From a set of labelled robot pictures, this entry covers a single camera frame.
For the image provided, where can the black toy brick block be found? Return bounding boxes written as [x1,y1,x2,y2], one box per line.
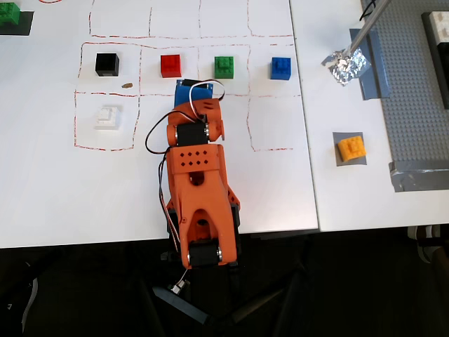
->
[95,52,121,78]

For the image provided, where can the dark grey marker patch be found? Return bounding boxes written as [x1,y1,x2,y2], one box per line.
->
[0,10,35,37]

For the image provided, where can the orange toy brick block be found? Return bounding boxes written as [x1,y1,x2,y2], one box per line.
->
[337,136,368,163]

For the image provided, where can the white arm servo cable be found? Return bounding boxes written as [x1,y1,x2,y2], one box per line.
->
[156,154,182,246]

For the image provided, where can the grey studded baseplate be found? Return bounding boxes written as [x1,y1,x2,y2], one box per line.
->
[361,0,449,169]

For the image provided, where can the crumpled aluminium foil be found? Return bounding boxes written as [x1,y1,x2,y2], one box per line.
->
[321,47,372,87]

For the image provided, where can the black tripod stand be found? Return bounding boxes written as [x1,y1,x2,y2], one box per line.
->
[210,259,309,326]

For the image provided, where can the white striped shoe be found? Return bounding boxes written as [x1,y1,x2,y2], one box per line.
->
[406,224,449,268]

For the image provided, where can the grey square marker patch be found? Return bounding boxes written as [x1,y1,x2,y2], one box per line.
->
[332,131,368,167]

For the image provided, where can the white toy brick block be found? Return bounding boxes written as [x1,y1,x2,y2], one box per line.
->
[93,104,123,131]

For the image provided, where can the metal pole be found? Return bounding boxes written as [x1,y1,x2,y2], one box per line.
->
[345,0,392,57]

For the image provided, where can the green toy brick block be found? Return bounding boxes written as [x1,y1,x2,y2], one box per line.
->
[213,55,235,79]
[0,1,20,26]

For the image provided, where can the grey duct tape strip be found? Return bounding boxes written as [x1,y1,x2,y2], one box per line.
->
[388,159,449,193]

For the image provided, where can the red toy brick block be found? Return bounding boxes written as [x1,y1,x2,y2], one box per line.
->
[160,54,182,79]

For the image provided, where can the blue toy brick block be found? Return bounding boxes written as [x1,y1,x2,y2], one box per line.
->
[270,56,292,81]

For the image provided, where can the white strap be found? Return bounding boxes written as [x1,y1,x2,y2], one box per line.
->
[20,276,40,334]

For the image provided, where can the black servo cable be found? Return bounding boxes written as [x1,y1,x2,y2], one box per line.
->
[145,111,177,155]

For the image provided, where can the white gripper servo cable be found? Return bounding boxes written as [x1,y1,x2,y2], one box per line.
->
[188,80,226,114]

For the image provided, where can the white brick row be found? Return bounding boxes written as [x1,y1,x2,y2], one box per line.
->
[434,11,449,45]

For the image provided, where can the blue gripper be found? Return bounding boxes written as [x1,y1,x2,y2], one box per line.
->
[173,79,215,108]

